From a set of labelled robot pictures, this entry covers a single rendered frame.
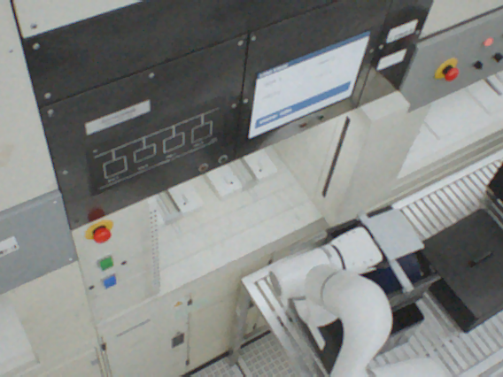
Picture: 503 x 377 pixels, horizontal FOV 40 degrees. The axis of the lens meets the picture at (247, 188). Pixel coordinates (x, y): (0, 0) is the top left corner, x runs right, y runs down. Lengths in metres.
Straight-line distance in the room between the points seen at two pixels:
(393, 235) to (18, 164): 0.90
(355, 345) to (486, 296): 1.02
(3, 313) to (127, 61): 1.06
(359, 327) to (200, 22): 0.59
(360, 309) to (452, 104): 1.45
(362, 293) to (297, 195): 0.99
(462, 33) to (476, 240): 0.75
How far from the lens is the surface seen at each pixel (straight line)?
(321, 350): 2.04
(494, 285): 2.24
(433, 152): 2.43
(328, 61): 1.51
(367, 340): 1.24
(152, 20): 1.16
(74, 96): 1.20
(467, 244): 2.27
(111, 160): 1.37
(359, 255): 1.66
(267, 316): 2.12
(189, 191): 2.14
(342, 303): 1.28
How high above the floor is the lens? 2.70
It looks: 56 degrees down
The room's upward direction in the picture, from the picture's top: 9 degrees clockwise
